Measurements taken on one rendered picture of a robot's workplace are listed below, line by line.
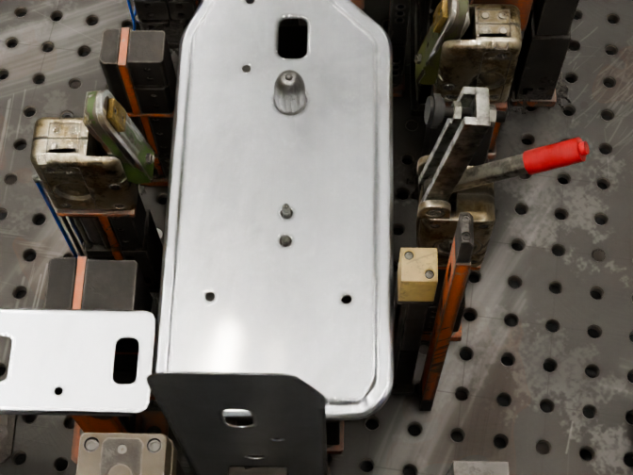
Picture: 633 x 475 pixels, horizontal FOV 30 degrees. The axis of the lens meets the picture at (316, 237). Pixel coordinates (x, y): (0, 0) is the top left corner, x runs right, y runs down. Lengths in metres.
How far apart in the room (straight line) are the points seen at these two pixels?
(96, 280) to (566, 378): 0.58
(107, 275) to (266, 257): 0.16
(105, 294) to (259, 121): 0.23
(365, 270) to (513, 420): 0.36
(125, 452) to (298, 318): 0.21
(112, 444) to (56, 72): 0.71
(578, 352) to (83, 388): 0.62
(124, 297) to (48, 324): 0.08
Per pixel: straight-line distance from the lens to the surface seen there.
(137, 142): 1.18
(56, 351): 1.14
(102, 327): 1.14
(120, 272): 1.18
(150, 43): 1.28
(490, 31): 1.19
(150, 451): 1.03
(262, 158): 1.19
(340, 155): 1.19
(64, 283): 1.18
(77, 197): 1.24
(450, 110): 0.98
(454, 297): 1.05
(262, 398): 0.80
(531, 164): 1.06
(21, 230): 1.53
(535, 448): 1.41
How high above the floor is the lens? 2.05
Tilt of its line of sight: 67 degrees down
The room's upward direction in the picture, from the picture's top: 2 degrees counter-clockwise
